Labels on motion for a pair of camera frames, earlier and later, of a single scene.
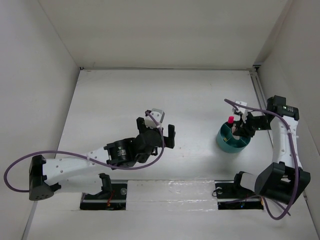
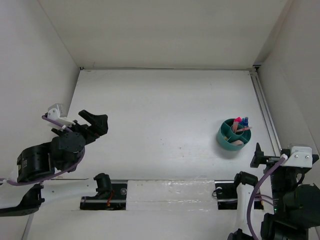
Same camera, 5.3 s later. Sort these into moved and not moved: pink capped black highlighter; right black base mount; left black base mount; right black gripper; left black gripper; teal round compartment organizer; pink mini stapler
Moved: pink capped black highlighter; pink mini stapler; left black gripper; right black gripper
Not moved: left black base mount; right black base mount; teal round compartment organizer
